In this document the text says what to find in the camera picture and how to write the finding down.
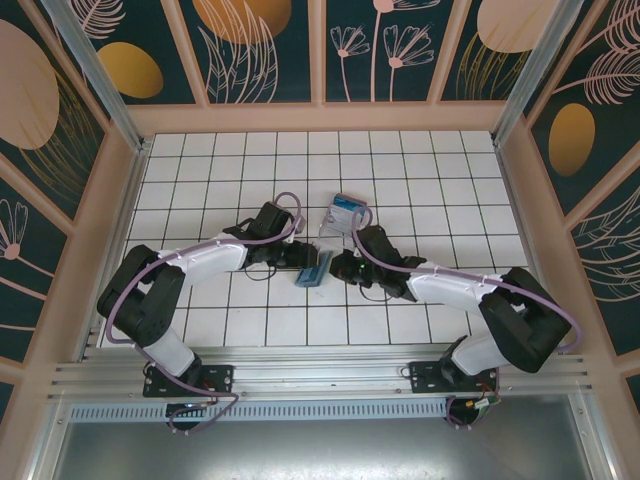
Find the clear acrylic card box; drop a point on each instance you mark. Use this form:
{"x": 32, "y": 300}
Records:
{"x": 332, "y": 235}

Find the blue VIP card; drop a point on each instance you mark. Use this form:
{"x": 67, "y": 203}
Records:
{"x": 350, "y": 202}

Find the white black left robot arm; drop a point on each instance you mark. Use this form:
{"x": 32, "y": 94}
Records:
{"x": 215, "y": 260}

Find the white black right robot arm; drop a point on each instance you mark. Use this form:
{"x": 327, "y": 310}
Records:
{"x": 445, "y": 290}

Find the green connector board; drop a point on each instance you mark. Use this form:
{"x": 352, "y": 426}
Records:
{"x": 482, "y": 404}

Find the grey metal sheet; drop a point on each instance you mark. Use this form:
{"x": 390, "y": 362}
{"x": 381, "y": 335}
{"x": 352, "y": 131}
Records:
{"x": 320, "y": 450}

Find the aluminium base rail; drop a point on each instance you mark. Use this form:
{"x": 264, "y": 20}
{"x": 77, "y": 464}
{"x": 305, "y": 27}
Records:
{"x": 320, "y": 372}

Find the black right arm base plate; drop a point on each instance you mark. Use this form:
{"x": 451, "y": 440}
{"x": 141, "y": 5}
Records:
{"x": 425, "y": 377}

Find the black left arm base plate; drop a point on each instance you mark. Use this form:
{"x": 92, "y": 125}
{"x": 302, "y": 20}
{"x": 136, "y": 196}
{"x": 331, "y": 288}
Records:
{"x": 220, "y": 382}

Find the aluminium frame post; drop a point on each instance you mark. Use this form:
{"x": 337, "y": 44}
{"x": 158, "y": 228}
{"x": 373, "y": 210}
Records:
{"x": 530, "y": 65}
{"x": 100, "y": 80}

